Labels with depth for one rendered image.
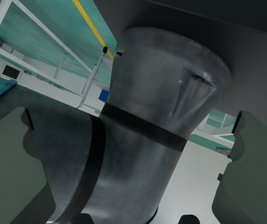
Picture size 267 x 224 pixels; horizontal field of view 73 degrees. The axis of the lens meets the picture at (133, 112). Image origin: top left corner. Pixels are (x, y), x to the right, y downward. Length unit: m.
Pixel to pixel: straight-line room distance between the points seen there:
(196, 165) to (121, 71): 5.55
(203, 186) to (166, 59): 5.69
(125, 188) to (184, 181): 5.56
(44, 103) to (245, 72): 0.19
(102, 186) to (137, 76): 0.11
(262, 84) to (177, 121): 0.10
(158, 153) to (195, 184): 5.60
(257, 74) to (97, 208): 0.20
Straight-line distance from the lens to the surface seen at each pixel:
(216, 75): 0.20
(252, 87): 0.25
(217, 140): 1.91
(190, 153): 5.65
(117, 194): 0.19
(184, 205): 5.90
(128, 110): 0.19
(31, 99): 0.17
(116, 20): 0.22
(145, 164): 0.19
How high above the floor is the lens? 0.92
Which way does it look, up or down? 4 degrees down
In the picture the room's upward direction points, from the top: 157 degrees counter-clockwise
